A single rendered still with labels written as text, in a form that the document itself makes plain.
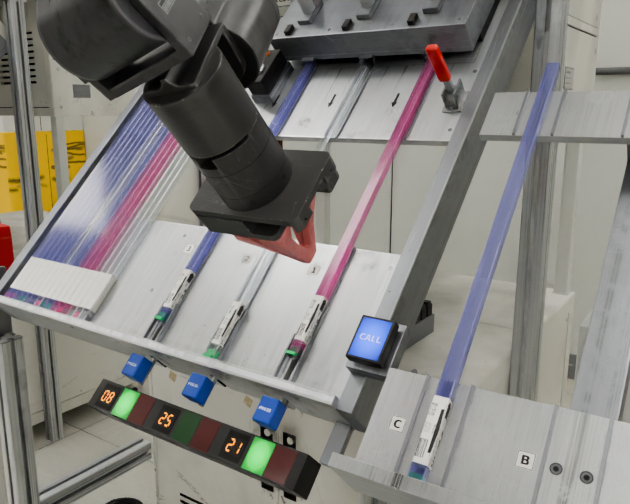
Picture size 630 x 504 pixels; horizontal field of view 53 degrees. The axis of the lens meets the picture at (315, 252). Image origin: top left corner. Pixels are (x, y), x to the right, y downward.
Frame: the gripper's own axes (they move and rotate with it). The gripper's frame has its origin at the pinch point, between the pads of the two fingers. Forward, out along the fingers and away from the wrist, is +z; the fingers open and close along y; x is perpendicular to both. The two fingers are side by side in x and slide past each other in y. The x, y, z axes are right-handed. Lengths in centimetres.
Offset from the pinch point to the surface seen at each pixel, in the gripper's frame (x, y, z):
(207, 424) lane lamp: 12.5, 18.4, 21.4
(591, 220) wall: -127, 16, 163
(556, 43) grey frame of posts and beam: -58, -4, 27
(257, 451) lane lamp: 13.3, 10.4, 21.4
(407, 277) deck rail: -9.7, 0.3, 18.9
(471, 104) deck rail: -36.6, 1.1, 18.4
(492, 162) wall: -141, 55, 150
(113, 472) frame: 21, 70, 65
